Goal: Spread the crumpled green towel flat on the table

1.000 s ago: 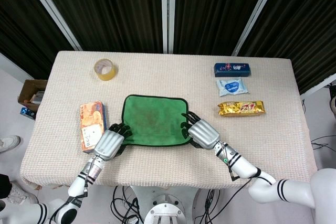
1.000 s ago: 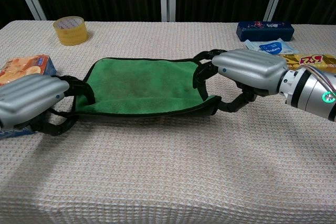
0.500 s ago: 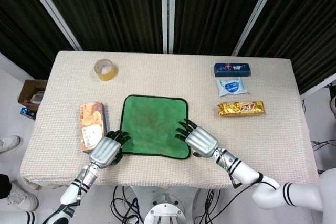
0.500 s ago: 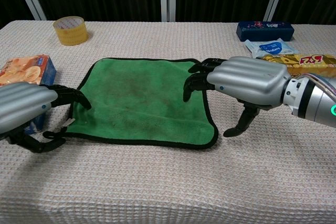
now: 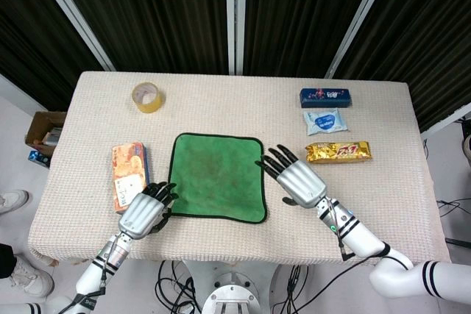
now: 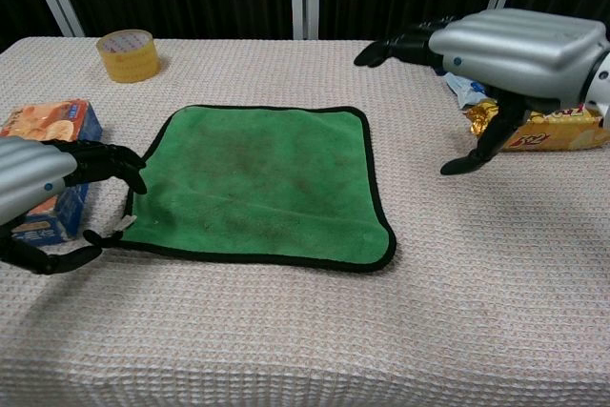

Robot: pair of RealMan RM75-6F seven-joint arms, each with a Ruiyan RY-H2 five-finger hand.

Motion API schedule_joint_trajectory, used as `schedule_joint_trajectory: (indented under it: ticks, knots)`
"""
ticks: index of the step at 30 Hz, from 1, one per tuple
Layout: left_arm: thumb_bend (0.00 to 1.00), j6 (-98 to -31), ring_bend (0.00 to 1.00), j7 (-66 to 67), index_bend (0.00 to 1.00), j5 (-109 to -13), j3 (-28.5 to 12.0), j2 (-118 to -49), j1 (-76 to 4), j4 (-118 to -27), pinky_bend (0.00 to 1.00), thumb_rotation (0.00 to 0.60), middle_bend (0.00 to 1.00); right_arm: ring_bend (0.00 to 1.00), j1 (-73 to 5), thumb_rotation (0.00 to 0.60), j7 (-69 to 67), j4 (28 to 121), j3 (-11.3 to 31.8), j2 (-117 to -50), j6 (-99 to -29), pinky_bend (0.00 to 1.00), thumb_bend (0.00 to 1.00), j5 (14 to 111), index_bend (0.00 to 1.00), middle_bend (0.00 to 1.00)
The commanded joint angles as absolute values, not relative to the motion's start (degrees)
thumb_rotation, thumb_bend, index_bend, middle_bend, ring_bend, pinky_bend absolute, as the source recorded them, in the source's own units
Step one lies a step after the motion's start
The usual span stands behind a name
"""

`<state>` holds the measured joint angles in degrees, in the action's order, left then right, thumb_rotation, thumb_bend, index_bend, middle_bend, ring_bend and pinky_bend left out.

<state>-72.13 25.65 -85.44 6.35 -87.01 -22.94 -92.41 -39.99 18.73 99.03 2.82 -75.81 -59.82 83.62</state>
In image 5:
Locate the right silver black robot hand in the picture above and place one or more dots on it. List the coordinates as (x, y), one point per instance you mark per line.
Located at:
(301, 183)

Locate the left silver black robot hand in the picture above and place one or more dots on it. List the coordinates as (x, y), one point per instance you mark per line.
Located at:
(141, 214)

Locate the green microfibre cloth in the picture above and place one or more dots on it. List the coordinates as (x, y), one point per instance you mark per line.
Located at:
(217, 174)

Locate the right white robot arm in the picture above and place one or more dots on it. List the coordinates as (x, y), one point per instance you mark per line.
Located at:
(362, 240)

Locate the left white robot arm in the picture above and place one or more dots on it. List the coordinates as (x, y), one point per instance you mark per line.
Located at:
(88, 281)

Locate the orange blue biscuit box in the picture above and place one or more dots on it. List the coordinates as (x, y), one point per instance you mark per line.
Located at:
(129, 170)

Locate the gold snack package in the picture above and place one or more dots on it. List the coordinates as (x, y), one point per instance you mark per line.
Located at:
(338, 152)

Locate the white blue wet wipes pack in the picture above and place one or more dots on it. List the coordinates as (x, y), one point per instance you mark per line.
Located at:
(325, 121)

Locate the dark blue rectangular box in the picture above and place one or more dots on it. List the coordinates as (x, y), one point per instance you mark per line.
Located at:
(325, 98)

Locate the beige waffle tablecloth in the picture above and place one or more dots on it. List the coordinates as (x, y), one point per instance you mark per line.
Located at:
(228, 108)

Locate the yellow packing tape roll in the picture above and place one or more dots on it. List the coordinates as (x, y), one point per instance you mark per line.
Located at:
(149, 105)

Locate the white robot torso base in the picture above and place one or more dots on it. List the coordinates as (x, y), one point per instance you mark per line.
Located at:
(235, 281)

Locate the blue package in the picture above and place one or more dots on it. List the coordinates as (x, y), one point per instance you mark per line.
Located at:
(38, 157)

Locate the white sneaker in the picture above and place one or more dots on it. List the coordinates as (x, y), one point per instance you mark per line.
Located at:
(33, 279)
(13, 200)

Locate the brown cardboard box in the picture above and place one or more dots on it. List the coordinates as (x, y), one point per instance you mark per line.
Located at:
(38, 126)

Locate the black trouser leg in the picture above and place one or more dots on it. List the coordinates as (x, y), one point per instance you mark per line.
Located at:
(6, 260)

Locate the black pleated curtain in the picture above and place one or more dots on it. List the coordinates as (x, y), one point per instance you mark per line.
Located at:
(430, 42)
(154, 12)
(305, 12)
(25, 34)

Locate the white frame post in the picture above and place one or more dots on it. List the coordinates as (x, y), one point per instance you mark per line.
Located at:
(73, 16)
(235, 16)
(362, 20)

